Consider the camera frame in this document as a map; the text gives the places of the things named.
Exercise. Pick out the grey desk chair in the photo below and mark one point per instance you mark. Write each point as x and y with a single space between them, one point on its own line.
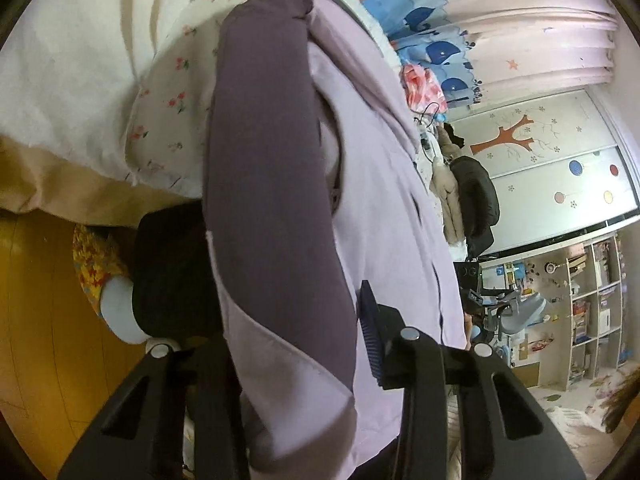
500 312

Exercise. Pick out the pink checkered cloth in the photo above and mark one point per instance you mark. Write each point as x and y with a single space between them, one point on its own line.
423 90

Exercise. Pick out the white bookshelf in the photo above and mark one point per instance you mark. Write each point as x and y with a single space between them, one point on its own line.
579 334

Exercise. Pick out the cherry print bed sheet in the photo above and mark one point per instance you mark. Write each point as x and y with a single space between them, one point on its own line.
165 142

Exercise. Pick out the white power strip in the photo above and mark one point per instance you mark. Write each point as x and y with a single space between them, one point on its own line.
426 144

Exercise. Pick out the lilac and purple jacket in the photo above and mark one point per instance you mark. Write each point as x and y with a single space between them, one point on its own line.
311 190

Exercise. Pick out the colourful slipper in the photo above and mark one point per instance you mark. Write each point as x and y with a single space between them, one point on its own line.
104 279

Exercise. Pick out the black coat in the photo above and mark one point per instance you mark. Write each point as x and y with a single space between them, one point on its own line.
477 196

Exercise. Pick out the white striped duvet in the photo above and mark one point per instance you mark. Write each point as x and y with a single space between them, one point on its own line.
71 71

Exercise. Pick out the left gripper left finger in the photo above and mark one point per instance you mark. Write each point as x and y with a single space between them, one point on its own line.
138 434

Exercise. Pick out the beige plush coat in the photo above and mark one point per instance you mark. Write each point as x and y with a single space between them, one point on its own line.
445 185

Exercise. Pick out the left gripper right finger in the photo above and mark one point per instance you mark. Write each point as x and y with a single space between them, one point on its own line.
459 403

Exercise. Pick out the wardrobe with tree decal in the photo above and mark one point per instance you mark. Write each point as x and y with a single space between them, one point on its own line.
557 169

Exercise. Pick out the whale print blue curtain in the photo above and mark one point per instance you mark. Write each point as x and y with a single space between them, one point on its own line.
490 51

